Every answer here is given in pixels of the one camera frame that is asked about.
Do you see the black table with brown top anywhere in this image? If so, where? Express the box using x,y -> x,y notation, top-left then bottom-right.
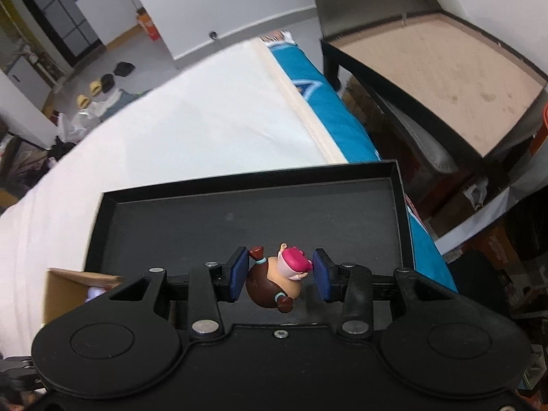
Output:
320,11 -> 548,191

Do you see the dark grey locker cabinet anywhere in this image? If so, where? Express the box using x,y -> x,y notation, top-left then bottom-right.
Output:
12,0 -> 106,60

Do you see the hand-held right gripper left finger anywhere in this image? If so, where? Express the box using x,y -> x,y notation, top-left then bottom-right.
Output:
109,246 -> 251,337

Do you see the brown cardboard box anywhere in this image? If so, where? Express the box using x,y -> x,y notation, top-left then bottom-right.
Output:
43,267 -> 127,325

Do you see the teal bedsheet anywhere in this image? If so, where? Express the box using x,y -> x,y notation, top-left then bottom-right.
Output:
261,29 -> 459,296

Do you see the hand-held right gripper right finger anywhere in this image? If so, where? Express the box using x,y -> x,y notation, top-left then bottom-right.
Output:
312,248 -> 455,335

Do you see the clear plastic bag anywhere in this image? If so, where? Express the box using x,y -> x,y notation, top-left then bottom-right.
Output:
55,109 -> 105,143

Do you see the black shallow tray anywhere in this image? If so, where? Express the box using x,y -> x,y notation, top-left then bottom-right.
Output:
86,159 -> 416,324

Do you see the brown and pink toy figurine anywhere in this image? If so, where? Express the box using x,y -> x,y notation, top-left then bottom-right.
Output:
245,242 -> 312,314

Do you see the orange carton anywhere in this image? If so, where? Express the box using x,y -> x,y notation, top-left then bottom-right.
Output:
136,11 -> 160,42

